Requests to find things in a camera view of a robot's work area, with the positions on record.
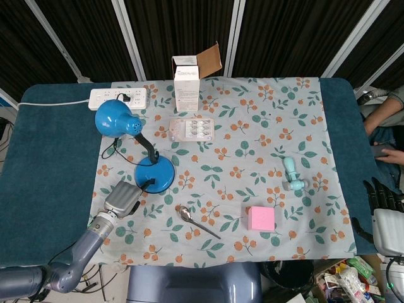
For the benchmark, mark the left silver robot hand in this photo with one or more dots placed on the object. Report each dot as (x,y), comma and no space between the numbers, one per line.
(123,197)

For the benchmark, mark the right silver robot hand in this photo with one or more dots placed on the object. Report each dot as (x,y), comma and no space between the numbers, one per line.
(386,221)

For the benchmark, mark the blue desk lamp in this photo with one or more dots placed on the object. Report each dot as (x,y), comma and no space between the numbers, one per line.
(139,148)

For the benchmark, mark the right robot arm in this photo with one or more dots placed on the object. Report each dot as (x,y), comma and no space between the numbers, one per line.
(392,277)

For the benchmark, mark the person forearm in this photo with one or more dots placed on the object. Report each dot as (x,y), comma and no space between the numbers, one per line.
(383,109)

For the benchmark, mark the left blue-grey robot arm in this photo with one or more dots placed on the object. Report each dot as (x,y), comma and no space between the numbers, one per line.
(67,262)

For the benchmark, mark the person hand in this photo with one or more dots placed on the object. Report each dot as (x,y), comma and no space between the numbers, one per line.
(391,155)

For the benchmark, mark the black phone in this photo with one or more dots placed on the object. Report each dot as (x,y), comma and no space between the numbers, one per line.
(380,149)

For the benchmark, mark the pile of packaging waste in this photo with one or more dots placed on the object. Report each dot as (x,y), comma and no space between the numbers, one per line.
(344,282)

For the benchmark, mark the metal spoon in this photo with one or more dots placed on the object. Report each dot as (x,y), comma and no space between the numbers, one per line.
(197,221)

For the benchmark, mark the teal table cover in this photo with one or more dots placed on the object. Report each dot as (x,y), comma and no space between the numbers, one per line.
(47,176)

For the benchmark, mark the pill blister pack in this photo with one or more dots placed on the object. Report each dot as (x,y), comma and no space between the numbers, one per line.
(192,130)

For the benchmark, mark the white power strip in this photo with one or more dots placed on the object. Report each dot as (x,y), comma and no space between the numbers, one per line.
(118,98)

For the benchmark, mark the black plug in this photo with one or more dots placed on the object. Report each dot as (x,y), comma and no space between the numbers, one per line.
(126,98)

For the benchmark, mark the floral tablecloth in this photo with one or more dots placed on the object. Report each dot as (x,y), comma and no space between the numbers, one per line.
(221,170)

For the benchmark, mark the blue-grey robot torso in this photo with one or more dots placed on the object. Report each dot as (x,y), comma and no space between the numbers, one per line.
(194,282)

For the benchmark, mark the black waste bin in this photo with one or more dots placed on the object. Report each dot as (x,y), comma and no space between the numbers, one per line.
(285,273)

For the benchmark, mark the pink cube block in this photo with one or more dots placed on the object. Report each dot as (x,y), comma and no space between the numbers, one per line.
(261,218)

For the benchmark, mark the white carton box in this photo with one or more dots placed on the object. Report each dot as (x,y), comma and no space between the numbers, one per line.
(187,89)

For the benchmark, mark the open white cardboard box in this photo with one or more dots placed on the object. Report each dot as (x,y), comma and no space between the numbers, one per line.
(202,64)

